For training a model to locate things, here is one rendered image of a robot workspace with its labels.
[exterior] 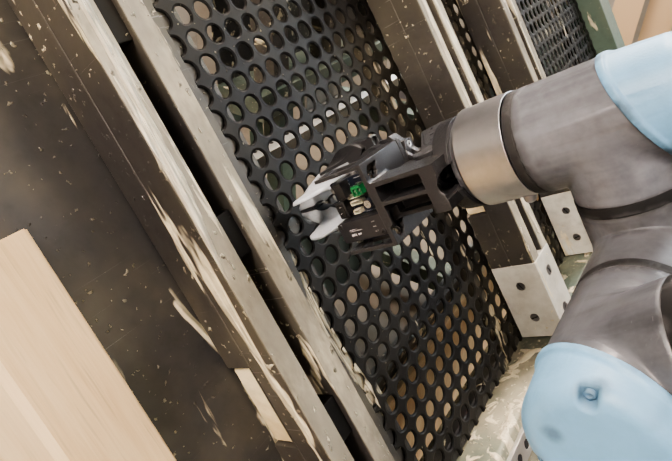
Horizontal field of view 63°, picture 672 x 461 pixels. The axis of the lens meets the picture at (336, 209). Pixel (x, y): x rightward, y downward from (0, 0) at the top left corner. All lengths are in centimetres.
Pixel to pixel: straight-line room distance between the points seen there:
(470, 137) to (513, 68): 62
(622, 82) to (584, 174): 6
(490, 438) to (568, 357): 50
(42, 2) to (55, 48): 3
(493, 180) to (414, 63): 41
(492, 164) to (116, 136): 27
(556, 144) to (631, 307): 12
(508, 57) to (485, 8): 9
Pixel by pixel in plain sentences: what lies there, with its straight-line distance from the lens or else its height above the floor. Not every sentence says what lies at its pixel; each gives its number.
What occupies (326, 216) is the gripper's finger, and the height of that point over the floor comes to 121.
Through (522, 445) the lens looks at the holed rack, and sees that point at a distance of 79.
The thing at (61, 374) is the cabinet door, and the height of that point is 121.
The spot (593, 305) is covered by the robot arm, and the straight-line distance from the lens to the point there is 31.
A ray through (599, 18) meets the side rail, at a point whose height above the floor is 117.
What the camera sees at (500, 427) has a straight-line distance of 78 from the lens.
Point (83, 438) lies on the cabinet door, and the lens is 44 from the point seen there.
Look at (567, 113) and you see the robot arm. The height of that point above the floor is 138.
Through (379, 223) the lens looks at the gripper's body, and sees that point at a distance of 43.
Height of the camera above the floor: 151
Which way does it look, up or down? 33 degrees down
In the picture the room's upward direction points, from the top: 1 degrees clockwise
